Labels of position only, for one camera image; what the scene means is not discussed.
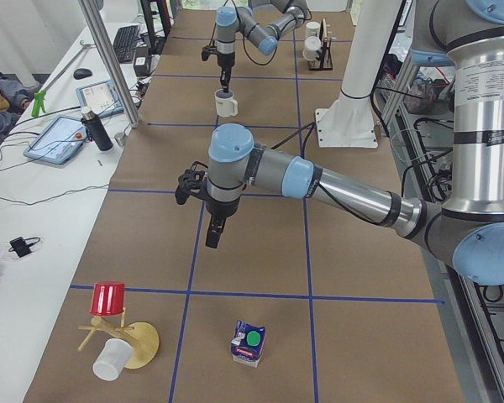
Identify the white mug with handle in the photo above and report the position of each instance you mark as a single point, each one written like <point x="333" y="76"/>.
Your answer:
<point x="226" y="104"/>

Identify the blue white milk carton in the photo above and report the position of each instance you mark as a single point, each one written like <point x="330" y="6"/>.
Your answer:
<point x="247" y="344"/>

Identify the red plastic cup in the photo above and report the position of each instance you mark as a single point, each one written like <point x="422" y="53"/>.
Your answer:
<point x="107" y="298"/>

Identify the wooden cup tree stand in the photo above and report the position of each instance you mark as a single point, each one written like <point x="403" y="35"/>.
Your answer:
<point x="142" y="337"/>

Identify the white plastic cup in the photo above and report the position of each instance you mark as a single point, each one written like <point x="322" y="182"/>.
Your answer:
<point x="112" y="359"/>

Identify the black power brick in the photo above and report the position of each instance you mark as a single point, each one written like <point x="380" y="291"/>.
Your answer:
<point x="142" y="61"/>

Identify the white mug lower rack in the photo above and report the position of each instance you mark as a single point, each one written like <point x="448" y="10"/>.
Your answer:
<point x="311" y="48"/>

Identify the white mug rack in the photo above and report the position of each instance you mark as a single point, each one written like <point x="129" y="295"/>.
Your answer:
<point x="311" y="48"/>
<point x="312" y="29"/>

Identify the white mug upper rack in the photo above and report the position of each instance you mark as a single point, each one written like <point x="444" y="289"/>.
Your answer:
<point x="312" y="29"/>

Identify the black keyboard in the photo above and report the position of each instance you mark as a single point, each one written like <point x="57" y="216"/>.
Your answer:
<point x="125" y="42"/>

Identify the teach pendant far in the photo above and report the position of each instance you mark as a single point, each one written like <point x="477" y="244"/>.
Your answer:
<point x="100" y="97"/>

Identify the teach pendant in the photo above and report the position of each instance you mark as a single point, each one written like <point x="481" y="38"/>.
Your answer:
<point x="59" y="142"/>
<point x="100" y="97"/>

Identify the black water bottle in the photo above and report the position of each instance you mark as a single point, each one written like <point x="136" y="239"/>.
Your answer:
<point x="95" y="129"/>

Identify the black computer mouse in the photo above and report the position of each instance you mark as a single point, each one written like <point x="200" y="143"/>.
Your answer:
<point x="82" y="73"/>

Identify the teach pendant near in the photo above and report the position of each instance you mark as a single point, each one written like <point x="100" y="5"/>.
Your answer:
<point x="59" y="142"/>

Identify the grabber stick green tip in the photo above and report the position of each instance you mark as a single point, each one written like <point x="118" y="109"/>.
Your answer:
<point x="39" y="97"/>

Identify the small black adapter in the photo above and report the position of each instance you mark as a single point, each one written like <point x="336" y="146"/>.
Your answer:
<point x="23" y="246"/>

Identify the black wire mug rack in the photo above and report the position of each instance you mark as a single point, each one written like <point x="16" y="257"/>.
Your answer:
<point x="324" y="62"/>

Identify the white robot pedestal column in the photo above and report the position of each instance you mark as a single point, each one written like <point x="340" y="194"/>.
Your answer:
<point x="349" y="122"/>

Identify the aluminium frame post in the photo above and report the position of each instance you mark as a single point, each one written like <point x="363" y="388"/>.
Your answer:
<point x="105" y="49"/>

